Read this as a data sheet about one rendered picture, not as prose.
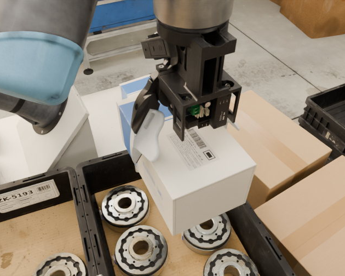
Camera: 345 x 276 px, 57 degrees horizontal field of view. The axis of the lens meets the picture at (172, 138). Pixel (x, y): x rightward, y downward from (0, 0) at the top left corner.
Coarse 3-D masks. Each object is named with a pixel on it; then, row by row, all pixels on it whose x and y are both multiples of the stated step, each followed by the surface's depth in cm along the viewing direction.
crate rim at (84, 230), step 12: (60, 168) 67; (72, 168) 67; (24, 180) 64; (36, 180) 65; (72, 180) 64; (72, 192) 62; (84, 216) 59; (84, 228) 57; (84, 240) 57; (84, 252) 54
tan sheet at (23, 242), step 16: (48, 208) 71; (64, 208) 71; (0, 224) 69; (16, 224) 69; (32, 224) 69; (48, 224) 69; (64, 224) 69; (0, 240) 66; (16, 240) 66; (32, 240) 66; (48, 240) 66; (64, 240) 66; (80, 240) 66; (0, 256) 64; (16, 256) 64; (32, 256) 64; (48, 256) 64; (80, 256) 64; (0, 272) 61; (16, 272) 61; (32, 272) 61
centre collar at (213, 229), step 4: (212, 220) 65; (216, 220) 65; (216, 224) 65; (196, 228) 64; (200, 228) 64; (212, 228) 64; (216, 228) 64; (200, 232) 63; (204, 232) 63; (208, 232) 63; (212, 232) 63
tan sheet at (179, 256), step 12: (156, 216) 70; (108, 228) 68; (156, 228) 68; (168, 228) 68; (204, 228) 68; (108, 240) 66; (168, 240) 66; (180, 240) 66; (144, 252) 64; (168, 252) 64; (180, 252) 64; (192, 252) 64; (168, 264) 62; (180, 264) 62; (192, 264) 62; (204, 264) 62
